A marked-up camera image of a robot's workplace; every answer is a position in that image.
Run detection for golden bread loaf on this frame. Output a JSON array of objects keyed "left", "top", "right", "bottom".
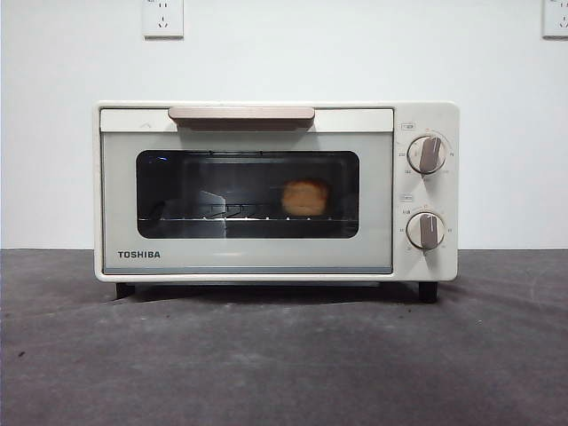
[{"left": 280, "top": 177, "right": 334, "bottom": 218}]

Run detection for oven door with beige handle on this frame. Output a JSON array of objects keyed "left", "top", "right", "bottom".
[{"left": 99, "top": 106, "right": 395, "bottom": 275}]

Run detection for white toaster oven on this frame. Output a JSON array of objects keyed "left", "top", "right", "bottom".
[{"left": 92, "top": 99, "right": 461, "bottom": 304}]

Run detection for beige timer knob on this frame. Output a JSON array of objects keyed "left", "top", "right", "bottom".
[{"left": 406, "top": 211, "right": 447, "bottom": 250}]

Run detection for beige temperature knob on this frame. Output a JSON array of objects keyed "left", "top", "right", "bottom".
[{"left": 406, "top": 135, "right": 448, "bottom": 175}]

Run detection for chrome wire oven rack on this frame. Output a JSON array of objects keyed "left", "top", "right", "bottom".
[{"left": 138, "top": 201, "right": 359, "bottom": 223}]

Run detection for white wall socket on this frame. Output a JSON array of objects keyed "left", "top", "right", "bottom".
[
  {"left": 542, "top": 0, "right": 568, "bottom": 39},
  {"left": 142, "top": 0, "right": 185, "bottom": 39}
]

